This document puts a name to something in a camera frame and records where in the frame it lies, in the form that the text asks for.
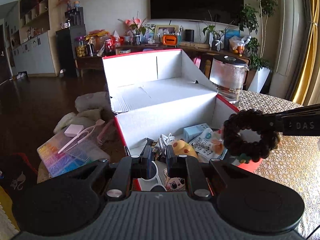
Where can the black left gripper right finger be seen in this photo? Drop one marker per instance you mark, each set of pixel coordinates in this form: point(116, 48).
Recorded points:
point(188, 168)

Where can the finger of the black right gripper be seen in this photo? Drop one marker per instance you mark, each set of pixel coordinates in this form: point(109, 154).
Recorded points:
point(272, 122)

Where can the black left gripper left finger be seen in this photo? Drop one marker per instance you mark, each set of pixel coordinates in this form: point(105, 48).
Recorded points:
point(123, 173)

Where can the yellow plush chick toy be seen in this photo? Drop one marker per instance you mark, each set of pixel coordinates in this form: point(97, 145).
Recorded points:
point(181, 147)

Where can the white frame sunglasses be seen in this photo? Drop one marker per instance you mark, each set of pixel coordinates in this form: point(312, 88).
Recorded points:
point(153, 184)

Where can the light blue small carton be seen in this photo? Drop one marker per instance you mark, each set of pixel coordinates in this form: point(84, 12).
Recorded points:
point(189, 133)

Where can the silver foil snack packet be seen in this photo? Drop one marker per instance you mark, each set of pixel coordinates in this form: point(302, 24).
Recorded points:
point(209, 145)

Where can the yellow curtain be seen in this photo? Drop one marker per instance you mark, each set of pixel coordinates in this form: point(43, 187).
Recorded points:
point(306, 91)

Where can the clear bead organizer box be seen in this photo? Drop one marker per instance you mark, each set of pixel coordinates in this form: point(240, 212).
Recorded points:
point(73, 156)

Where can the pink plastic tweezers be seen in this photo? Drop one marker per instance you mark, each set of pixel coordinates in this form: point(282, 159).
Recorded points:
point(79, 138)

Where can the white planter with plant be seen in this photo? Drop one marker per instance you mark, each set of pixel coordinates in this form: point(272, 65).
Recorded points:
point(260, 65)

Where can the red white cardboard box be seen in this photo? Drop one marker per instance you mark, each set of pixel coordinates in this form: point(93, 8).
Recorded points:
point(161, 97)

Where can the glass kettle black lid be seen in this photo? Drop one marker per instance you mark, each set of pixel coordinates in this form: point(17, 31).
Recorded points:
point(229, 74)

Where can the beige cushion pile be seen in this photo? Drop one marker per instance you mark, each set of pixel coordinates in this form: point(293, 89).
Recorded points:
point(89, 109)

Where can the wooden tv sideboard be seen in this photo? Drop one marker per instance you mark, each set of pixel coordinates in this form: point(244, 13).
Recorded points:
point(199, 56)

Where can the orange retro radio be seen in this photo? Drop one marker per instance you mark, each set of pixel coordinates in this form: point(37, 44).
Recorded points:
point(170, 40)

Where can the black cabinet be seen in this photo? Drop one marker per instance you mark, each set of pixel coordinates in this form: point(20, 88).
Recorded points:
point(66, 40)

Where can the black wall television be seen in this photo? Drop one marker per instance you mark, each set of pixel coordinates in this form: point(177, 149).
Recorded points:
point(220, 11)

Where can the picture frame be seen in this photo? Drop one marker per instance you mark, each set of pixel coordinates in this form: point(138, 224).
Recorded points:
point(161, 29)

